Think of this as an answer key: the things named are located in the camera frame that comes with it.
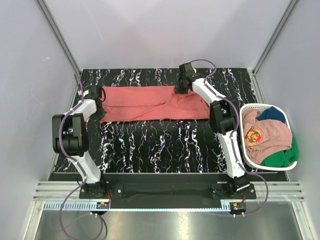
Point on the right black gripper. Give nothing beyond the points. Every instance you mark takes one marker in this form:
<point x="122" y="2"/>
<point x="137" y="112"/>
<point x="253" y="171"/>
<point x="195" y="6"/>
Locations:
<point x="177" y="89"/>

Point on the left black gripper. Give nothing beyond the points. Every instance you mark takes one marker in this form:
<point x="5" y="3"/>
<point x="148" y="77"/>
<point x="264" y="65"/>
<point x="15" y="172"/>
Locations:
<point x="100" y="116"/>

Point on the red t-shirt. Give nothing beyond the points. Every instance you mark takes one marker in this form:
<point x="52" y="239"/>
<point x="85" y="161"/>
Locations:
<point x="147" y="103"/>

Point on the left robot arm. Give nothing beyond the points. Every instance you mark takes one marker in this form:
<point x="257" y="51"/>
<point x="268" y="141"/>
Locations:
<point x="70" y="139"/>

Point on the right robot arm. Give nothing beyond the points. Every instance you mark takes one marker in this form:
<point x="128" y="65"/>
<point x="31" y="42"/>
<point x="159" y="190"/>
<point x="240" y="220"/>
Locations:
<point x="224" y="121"/>

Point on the white laundry basket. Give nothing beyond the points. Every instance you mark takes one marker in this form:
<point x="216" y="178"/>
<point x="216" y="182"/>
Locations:
<point x="261" y="107"/>

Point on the blue t-shirt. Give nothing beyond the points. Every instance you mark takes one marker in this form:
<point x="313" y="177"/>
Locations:
<point x="272" y="114"/>

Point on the pink printed t-shirt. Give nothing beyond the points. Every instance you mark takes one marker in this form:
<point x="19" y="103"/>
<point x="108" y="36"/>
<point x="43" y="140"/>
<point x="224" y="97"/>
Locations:
<point x="263" y="138"/>

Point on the green t-shirt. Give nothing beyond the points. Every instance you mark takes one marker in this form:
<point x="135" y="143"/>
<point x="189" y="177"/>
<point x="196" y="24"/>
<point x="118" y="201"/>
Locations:
<point x="283" y="158"/>

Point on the aluminium frame rail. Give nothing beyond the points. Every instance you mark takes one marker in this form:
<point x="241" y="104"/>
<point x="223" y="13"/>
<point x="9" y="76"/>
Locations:
<point x="56" y="193"/>

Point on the left aluminium corner post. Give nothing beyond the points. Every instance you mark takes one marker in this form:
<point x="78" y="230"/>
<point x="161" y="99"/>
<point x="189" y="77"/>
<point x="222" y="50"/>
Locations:
<point x="58" y="35"/>

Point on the aluminium corner post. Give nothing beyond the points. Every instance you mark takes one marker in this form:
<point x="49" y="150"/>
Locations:
<point x="58" y="35"/>
<point x="275" y="35"/>

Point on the right aluminium corner post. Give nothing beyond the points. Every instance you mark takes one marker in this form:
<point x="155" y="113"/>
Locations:
<point x="275" y="35"/>

